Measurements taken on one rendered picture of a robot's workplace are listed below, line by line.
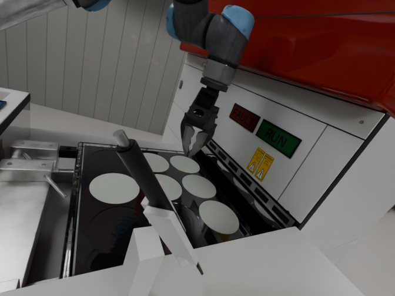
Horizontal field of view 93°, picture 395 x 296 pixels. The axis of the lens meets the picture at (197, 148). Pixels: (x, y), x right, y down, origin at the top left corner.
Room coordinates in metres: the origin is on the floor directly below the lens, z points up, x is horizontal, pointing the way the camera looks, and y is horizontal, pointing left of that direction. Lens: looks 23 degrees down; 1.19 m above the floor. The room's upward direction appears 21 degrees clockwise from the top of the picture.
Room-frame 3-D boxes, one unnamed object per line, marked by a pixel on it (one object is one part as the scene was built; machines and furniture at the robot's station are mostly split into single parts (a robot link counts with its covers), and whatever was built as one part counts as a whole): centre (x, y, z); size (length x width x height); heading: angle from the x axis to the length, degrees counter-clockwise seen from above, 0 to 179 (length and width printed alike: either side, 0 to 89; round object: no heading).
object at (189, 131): (0.50, 0.03, 1.00); 0.06 x 0.03 x 0.09; 0
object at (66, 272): (0.28, 0.19, 0.90); 0.38 x 0.01 x 0.01; 35
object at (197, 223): (0.38, 0.05, 0.90); 0.34 x 0.34 x 0.01; 35
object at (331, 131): (0.67, -0.03, 1.02); 0.81 x 0.03 x 0.40; 35
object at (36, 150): (0.34, 0.34, 0.89); 0.08 x 0.03 x 0.03; 125
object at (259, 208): (0.51, -0.12, 0.89); 0.44 x 0.02 x 0.10; 35
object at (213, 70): (0.49, 0.02, 1.18); 0.08 x 0.08 x 0.05
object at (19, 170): (0.28, 0.30, 0.89); 0.08 x 0.03 x 0.03; 125
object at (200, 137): (0.50, 0.00, 1.00); 0.06 x 0.03 x 0.09; 0
